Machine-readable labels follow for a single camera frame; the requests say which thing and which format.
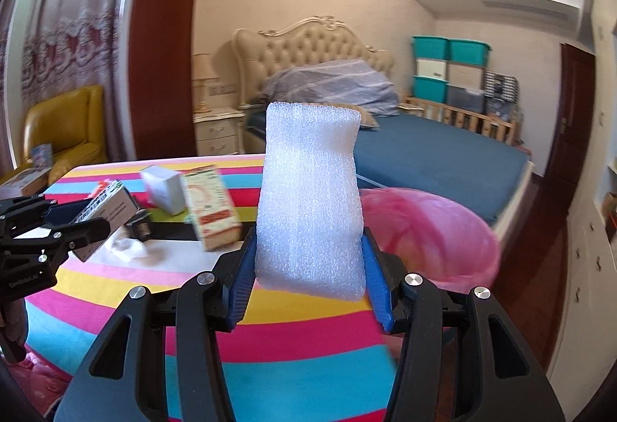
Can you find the small black object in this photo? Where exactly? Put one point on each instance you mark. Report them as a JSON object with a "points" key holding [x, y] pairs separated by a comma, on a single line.
{"points": [[140, 226]]}

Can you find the flat cardboard box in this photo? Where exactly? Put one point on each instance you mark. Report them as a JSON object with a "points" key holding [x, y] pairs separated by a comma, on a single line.
{"points": [[26, 183]]}

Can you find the pink lined trash bin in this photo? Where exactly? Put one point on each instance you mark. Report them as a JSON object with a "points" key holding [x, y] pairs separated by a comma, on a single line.
{"points": [[434, 234]]}

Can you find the black and white checkered bag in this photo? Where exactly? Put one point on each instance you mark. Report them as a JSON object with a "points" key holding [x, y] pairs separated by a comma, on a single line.
{"points": [[502, 84]]}

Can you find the crumpled white tissue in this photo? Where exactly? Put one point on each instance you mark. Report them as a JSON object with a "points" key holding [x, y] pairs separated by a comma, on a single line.
{"points": [[127, 251]]}

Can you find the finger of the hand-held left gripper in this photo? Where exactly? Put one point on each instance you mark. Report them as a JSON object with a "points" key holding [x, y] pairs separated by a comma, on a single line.
{"points": [[29, 210], [82, 234]]}

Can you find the beige tufted headboard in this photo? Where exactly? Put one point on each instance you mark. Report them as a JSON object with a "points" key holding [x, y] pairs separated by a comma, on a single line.
{"points": [[308, 46]]}

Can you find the wooden crib rail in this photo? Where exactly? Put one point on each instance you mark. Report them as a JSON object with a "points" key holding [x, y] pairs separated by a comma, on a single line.
{"points": [[482, 125]]}

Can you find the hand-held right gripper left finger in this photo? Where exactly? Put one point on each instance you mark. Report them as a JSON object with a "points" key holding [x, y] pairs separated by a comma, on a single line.
{"points": [[239, 292]]}

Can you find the beige red carton box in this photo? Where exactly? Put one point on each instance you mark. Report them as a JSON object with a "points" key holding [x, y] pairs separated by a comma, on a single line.
{"points": [[212, 210]]}

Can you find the white nightstand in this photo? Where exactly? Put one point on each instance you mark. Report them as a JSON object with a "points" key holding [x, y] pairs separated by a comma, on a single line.
{"points": [[217, 132]]}

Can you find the white built-in wardrobe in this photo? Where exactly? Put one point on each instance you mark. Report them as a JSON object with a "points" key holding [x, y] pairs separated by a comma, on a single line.
{"points": [[593, 258]]}

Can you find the brown wooden door frame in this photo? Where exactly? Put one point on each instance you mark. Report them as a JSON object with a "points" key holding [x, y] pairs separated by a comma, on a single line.
{"points": [[164, 41]]}

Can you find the brown wooden door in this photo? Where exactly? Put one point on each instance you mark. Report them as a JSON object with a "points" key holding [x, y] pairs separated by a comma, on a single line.
{"points": [[573, 113]]}

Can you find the small white grey box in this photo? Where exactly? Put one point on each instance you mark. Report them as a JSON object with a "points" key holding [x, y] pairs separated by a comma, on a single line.
{"points": [[111, 205]]}

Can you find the striped pillow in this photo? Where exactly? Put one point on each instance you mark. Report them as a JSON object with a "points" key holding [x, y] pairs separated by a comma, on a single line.
{"points": [[369, 118]]}

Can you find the thick white foam pad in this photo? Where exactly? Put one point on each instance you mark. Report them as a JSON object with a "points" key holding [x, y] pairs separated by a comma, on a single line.
{"points": [[308, 200]]}

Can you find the clear grey storage box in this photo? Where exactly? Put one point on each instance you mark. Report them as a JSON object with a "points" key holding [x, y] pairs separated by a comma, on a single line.
{"points": [[465, 99]]}

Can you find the small blue box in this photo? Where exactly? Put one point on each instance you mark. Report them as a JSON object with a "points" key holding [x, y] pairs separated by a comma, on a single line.
{"points": [[41, 154]]}

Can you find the teal storage box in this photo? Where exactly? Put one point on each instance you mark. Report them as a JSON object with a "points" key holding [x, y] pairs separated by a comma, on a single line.
{"points": [[430, 48], [470, 51], [430, 88]]}

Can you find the blue-grey duvet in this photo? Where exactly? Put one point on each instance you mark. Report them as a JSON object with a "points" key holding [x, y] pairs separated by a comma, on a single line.
{"points": [[332, 84]]}

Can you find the yellow leather armchair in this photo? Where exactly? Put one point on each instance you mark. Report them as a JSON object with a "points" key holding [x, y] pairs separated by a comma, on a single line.
{"points": [[62, 123]]}

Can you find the patterned lace curtain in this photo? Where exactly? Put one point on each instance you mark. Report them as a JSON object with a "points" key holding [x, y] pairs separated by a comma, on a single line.
{"points": [[72, 31]]}

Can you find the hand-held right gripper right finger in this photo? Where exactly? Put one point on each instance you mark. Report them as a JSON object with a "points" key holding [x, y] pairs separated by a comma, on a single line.
{"points": [[381, 296]]}

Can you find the beige storage box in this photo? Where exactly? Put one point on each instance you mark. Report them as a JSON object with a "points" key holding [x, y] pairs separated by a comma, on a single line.
{"points": [[466, 76]]}

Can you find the striped colourful tablecloth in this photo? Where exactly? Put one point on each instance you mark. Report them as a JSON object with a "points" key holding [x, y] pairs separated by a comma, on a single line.
{"points": [[299, 335]]}

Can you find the wall switch panel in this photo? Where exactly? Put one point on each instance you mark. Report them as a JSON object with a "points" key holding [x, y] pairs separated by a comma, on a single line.
{"points": [[221, 89]]}

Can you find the dark blue bag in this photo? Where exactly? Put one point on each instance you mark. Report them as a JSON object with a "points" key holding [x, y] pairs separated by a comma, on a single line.
{"points": [[501, 107]]}

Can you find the bed with blue sheet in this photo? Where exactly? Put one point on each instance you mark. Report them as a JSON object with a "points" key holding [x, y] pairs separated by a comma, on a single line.
{"points": [[434, 152]]}

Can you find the white storage box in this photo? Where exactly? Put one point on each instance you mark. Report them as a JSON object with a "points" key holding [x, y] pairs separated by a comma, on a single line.
{"points": [[433, 68]]}

